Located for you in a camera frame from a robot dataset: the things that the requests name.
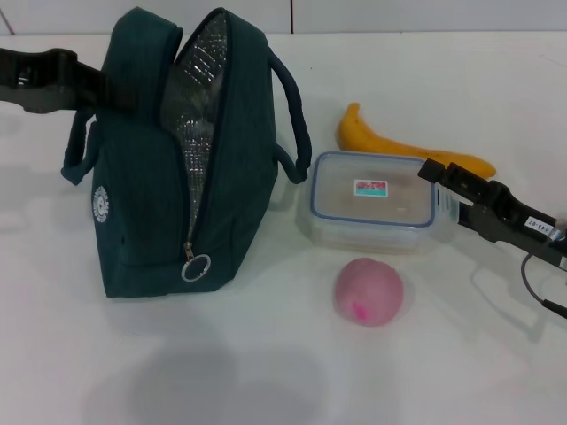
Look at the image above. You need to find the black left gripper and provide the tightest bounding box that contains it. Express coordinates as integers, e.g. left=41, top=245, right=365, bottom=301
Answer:
left=0, top=47, right=136, bottom=114

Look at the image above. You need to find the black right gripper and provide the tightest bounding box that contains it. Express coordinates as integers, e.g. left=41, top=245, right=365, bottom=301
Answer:
left=418, top=158, right=567, bottom=271

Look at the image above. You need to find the clear food container blue seal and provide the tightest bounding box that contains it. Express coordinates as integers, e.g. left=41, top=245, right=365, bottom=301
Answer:
left=295, top=150, right=460, bottom=257

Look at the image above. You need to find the yellow banana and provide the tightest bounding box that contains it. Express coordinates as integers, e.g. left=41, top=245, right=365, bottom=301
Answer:
left=338, top=102, right=495, bottom=181

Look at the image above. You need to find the pink peach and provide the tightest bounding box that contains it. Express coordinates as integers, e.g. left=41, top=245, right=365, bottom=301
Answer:
left=332, top=259, right=405, bottom=328

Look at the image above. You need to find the dark teal insulated lunch bag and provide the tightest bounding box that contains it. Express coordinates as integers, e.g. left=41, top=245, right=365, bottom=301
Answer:
left=60, top=8, right=309, bottom=301

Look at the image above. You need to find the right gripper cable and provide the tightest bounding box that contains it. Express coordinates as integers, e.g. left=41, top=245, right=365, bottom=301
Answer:
left=520, top=216, right=567, bottom=321

